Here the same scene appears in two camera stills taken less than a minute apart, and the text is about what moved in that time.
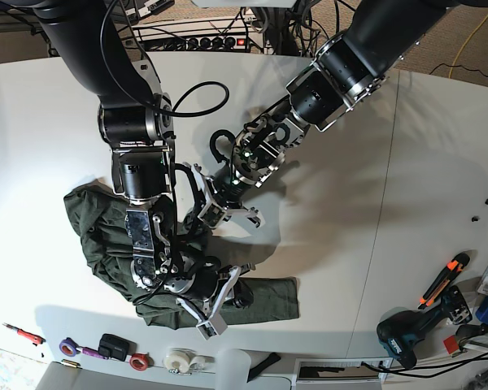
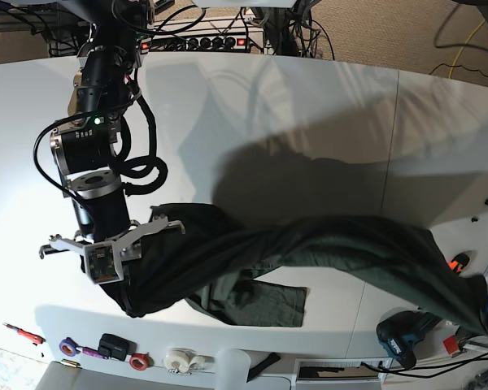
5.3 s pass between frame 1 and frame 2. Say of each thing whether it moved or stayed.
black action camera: stayed
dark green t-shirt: moved
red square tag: stayed
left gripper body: moved
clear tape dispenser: stayed
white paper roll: stayed
